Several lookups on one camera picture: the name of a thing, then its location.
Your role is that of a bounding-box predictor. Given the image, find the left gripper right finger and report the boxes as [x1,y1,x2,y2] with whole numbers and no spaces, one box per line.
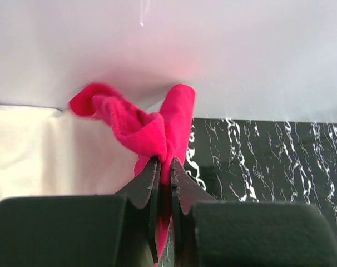
[170,159,337,266]

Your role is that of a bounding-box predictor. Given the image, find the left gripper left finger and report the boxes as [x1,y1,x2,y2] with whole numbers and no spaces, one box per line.
[0,157,161,266]

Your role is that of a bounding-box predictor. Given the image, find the magenta t shirt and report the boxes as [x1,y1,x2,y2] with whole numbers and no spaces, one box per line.
[69,83,196,256]

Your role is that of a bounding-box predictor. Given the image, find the folded white t shirt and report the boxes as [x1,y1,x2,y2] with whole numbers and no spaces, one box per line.
[0,106,138,201]

